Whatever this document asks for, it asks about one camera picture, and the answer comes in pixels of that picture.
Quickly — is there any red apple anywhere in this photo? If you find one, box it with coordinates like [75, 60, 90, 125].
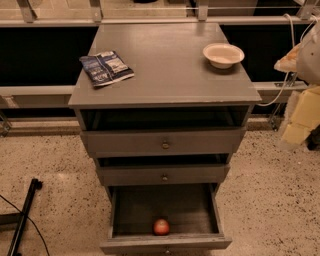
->
[153, 219, 170, 236]

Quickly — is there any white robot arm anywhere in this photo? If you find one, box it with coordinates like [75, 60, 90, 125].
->
[274, 22, 320, 145]

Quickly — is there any grey top drawer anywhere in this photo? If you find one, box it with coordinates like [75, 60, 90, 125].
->
[80, 128, 246, 158]

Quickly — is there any grey drawer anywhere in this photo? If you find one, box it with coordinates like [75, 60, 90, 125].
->
[80, 128, 246, 158]
[96, 164, 230, 186]
[100, 184, 231, 254]

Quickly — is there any grey wooden drawer cabinet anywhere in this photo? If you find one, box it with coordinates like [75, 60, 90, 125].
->
[68, 22, 263, 201]

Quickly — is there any grey middle drawer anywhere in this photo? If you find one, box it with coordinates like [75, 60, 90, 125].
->
[96, 164, 230, 186]

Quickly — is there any grey bottom drawer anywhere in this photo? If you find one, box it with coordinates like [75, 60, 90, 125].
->
[100, 184, 231, 254]

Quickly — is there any blue chip bag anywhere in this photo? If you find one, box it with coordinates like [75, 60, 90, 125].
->
[80, 51, 135, 87]

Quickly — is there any white bowl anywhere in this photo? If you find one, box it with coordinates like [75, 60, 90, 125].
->
[203, 43, 245, 69]

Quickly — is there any black metal stand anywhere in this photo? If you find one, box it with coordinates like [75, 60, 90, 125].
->
[0, 178, 42, 256]

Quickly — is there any white cable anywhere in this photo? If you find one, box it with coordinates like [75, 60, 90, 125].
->
[255, 13, 319, 108]

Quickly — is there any metal railing frame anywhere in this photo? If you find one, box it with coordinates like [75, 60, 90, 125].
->
[0, 0, 320, 138]

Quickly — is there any black floor cable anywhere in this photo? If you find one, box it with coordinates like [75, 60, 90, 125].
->
[0, 194, 51, 256]

